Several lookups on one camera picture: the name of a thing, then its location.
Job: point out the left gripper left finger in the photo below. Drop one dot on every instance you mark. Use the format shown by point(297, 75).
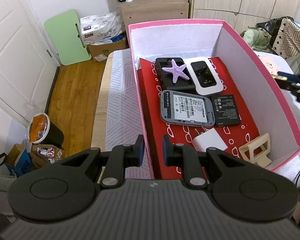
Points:
point(118, 160)

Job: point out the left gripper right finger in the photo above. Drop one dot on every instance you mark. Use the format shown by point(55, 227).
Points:
point(188, 159)

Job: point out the white usb charger cube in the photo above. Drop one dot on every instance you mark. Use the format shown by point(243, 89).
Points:
point(209, 138)

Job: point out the grey router body with label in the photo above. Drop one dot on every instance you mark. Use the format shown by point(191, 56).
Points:
point(186, 109)

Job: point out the black battery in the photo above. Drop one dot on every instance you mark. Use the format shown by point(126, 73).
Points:
point(225, 110)

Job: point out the black device back cover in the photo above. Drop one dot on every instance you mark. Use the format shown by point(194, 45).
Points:
point(166, 78)

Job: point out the pink cardboard box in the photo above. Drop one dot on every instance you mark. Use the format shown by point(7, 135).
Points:
point(188, 38)

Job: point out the cream hair claw clip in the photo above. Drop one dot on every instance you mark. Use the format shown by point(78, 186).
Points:
point(256, 151)

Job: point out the white wifi router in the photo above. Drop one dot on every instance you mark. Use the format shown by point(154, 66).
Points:
point(204, 76)

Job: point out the purple starfish hair clip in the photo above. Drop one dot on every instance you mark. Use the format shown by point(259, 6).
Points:
point(177, 71)

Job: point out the red booklet in box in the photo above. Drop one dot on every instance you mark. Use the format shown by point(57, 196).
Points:
point(234, 136)

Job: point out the patterned tote bag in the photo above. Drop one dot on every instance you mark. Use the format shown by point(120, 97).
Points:
point(285, 36)

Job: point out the light green garment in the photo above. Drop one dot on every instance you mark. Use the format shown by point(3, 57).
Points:
point(258, 39)

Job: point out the black trash bin orange bag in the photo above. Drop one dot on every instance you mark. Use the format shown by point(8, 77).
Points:
point(42, 130)

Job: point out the light wood wardrobe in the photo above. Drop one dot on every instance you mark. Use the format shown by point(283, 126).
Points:
point(242, 14)

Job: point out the cardboard box on floor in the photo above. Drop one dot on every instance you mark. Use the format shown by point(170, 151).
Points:
point(101, 52)

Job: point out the tissue pack in plastic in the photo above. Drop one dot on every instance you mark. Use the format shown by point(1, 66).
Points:
point(100, 28)

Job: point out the white door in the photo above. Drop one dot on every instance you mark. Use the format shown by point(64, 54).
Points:
point(27, 70)

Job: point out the wooden shelf unit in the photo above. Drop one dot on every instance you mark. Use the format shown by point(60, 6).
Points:
point(138, 11)

